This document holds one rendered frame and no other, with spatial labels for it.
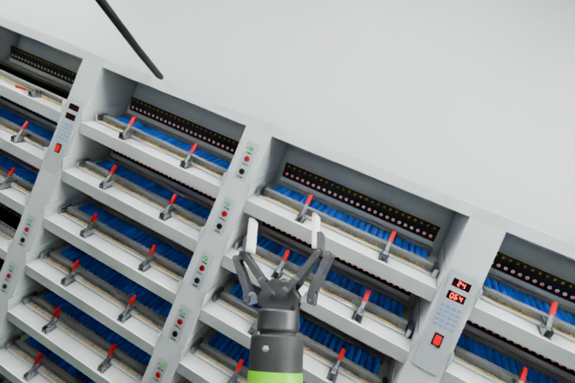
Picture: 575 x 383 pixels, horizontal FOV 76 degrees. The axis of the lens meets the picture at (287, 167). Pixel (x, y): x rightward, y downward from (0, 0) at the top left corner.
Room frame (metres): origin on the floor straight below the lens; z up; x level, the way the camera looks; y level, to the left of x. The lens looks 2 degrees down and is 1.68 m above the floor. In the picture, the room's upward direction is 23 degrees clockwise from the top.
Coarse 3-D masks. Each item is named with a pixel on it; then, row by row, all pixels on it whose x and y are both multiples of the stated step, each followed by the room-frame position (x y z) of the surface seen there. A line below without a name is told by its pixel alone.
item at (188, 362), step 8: (208, 328) 1.29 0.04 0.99; (200, 336) 1.25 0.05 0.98; (208, 336) 1.27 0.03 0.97; (192, 344) 1.19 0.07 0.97; (184, 352) 1.16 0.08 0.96; (192, 352) 1.19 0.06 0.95; (200, 352) 1.20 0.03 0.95; (184, 360) 1.16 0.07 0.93; (192, 360) 1.17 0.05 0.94; (200, 360) 1.18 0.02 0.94; (208, 360) 1.19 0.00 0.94; (184, 368) 1.15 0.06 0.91; (192, 368) 1.14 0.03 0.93; (200, 368) 1.15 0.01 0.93; (208, 368) 1.16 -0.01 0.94; (184, 376) 1.15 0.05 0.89; (192, 376) 1.14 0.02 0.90; (200, 376) 1.13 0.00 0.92; (208, 376) 1.13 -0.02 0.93; (216, 376) 1.14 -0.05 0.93; (224, 376) 1.15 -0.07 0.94; (240, 376) 1.17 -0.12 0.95
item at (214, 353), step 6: (204, 342) 1.22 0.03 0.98; (204, 348) 1.20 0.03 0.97; (210, 348) 1.20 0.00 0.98; (210, 354) 1.20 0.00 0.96; (216, 354) 1.19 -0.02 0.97; (222, 354) 1.20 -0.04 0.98; (210, 360) 1.18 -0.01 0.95; (216, 360) 1.19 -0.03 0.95; (222, 360) 1.18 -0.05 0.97; (228, 360) 1.18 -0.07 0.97; (228, 366) 1.18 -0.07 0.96; (234, 366) 1.17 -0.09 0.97; (240, 372) 1.16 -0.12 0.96; (246, 372) 1.16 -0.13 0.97; (246, 378) 1.16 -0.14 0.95
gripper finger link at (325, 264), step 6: (330, 252) 0.66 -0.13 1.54; (324, 258) 0.66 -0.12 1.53; (324, 264) 0.65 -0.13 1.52; (330, 264) 0.67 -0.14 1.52; (318, 270) 0.65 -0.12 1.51; (324, 270) 0.65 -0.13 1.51; (318, 276) 0.65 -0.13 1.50; (324, 276) 0.66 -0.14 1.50; (312, 282) 0.64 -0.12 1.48; (318, 282) 0.64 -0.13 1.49; (312, 288) 0.64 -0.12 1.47; (318, 288) 0.65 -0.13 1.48; (312, 294) 0.63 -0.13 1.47; (306, 300) 0.63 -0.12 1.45; (312, 300) 0.63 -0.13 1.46
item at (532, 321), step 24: (504, 264) 1.10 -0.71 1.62; (528, 264) 1.09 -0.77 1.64; (504, 288) 1.06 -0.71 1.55; (528, 288) 1.09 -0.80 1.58; (552, 288) 1.07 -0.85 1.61; (480, 312) 0.96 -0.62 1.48; (504, 312) 0.98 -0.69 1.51; (528, 312) 0.99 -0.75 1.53; (552, 312) 0.94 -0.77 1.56; (504, 336) 0.95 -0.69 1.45; (528, 336) 0.93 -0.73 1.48; (552, 336) 0.92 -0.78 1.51
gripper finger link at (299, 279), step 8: (320, 248) 0.67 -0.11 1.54; (312, 256) 0.67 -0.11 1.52; (320, 256) 0.68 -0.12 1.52; (304, 264) 0.67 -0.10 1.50; (312, 264) 0.66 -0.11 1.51; (304, 272) 0.66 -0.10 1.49; (296, 280) 0.65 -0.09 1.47; (304, 280) 0.67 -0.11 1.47; (288, 288) 0.65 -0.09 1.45; (280, 296) 0.65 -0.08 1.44
